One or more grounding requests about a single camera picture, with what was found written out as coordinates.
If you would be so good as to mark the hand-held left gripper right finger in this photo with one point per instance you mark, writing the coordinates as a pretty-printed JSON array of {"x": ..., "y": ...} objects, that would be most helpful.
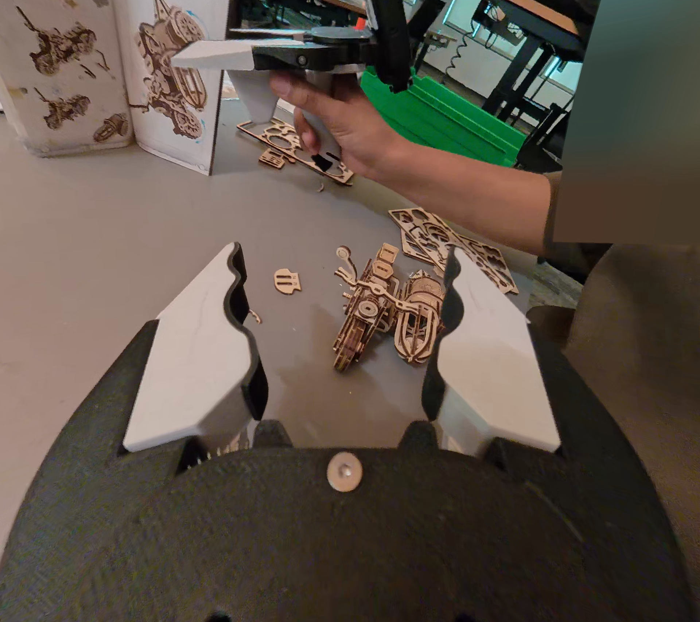
[{"x": 492, "y": 359}]

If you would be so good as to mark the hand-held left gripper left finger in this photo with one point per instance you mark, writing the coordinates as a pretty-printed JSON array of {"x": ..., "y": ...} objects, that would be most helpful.
[{"x": 191, "y": 354}]

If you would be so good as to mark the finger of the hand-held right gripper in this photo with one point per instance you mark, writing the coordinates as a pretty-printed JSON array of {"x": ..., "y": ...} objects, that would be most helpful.
[
  {"x": 219, "y": 56},
  {"x": 262, "y": 34}
]

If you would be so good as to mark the wooden motorcycle sidecar model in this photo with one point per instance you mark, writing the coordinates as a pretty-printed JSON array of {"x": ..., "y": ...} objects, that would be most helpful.
[{"x": 383, "y": 315}]

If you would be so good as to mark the person's right forearm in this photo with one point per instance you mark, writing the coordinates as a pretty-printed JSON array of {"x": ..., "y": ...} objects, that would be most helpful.
[{"x": 470, "y": 195}]

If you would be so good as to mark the grey desk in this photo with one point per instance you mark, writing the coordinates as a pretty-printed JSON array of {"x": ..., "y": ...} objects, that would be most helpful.
[{"x": 109, "y": 250}]

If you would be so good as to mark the person's right hand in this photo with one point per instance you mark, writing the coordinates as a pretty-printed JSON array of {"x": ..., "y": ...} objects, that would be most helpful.
[{"x": 366, "y": 135}]

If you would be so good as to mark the white box large motorcycle print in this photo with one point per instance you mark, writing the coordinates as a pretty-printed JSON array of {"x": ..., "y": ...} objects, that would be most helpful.
[{"x": 169, "y": 58}]

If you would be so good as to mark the curved wooden sliver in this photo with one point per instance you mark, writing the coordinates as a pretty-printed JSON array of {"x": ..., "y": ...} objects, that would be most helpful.
[{"x": 255, "y": 315}]

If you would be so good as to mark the wooden puzzle sheet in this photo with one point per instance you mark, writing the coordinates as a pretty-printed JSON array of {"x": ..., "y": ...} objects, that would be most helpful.
[
  {"x": 295, "y": 146},
  {"x": 492, "y": 266},
  {"x": 426, "y": 236}
]

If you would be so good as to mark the small square slotted wooden piece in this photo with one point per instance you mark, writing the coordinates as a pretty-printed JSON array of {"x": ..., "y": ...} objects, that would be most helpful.
[{"x": 272, "y": 159}]

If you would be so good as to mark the round slotted wooden piece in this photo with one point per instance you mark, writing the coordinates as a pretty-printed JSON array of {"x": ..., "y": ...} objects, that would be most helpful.
[{"x": 287, "y": 282}]

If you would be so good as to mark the person's brown clothing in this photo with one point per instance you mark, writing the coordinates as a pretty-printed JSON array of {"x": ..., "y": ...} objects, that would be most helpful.
[{"x": 629, "y": 359}]

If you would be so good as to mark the green plastic bin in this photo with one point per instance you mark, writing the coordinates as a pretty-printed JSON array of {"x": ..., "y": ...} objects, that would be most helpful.
[{"x": 454, "y": 119}]

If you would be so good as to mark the white box small motorcycle prints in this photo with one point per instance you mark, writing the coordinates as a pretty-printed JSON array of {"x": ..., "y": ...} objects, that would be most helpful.
[{"x": 60, "y": 31}]

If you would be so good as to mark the wooden desk black frame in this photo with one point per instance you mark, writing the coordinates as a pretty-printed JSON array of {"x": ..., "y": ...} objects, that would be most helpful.
[{"x": 525, "y": 9}]

